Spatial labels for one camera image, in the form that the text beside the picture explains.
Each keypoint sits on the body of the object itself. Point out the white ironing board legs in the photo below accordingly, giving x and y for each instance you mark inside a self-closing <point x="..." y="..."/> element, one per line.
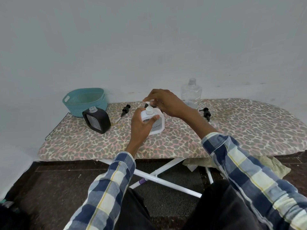
<point x="168" y="183"/>

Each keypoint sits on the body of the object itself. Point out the white soap dispenser bottle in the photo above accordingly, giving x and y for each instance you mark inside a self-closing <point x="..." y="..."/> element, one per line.
<point x="158" y="126"/>

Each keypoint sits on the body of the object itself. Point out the beige crumpled cloth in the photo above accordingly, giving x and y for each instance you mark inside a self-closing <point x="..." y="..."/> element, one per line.
<point x="275" y="165"/>

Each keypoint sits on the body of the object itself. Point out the black pump head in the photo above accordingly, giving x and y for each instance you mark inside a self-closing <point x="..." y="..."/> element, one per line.
<point x="125" y="110"/>
<point x="206" y="113"/>

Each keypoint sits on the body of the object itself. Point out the leopard print ironing board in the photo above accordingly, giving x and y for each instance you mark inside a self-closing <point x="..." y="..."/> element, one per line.
<point x="220" y="141"/>

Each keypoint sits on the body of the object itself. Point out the black square dispenser bottle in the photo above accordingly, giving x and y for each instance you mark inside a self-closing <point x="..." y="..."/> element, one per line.
<point x="106" y="122"/>

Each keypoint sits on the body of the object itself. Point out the person's right forearm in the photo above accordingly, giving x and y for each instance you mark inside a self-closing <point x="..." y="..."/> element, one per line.
<point x="239" y="165"/>

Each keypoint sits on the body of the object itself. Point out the person's left thumb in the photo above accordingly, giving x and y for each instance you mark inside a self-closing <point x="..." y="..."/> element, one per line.
<point x="153" y="118"/>

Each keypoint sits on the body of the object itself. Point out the white pump head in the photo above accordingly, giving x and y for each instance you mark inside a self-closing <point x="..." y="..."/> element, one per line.
<point x="149" y="110"/>

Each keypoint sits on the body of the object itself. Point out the person's right thumb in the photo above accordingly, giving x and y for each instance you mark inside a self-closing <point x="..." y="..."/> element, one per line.
<point x="156" y="102"/>

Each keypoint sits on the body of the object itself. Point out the person's left hand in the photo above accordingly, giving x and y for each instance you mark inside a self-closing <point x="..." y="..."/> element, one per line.
<point x="139" y="131"/>

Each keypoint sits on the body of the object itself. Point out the person's right hand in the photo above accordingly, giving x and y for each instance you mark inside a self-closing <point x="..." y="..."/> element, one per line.
<point x="170" y="102"/>

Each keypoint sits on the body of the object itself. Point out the teal plastic basket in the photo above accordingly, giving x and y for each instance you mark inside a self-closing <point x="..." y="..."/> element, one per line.
<point x="79" y="108"/>

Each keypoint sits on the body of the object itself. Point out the person's black trousers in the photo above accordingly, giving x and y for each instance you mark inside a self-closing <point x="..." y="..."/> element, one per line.
<point x="215" y="208"/>

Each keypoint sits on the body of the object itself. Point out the clear plastic bottle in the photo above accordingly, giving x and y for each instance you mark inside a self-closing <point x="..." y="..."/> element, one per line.
<point x="191" y="93"/>

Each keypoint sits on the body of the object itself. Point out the person's left forearm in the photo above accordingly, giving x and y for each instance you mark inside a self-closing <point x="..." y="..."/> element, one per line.
<point x="108" y="189"/>

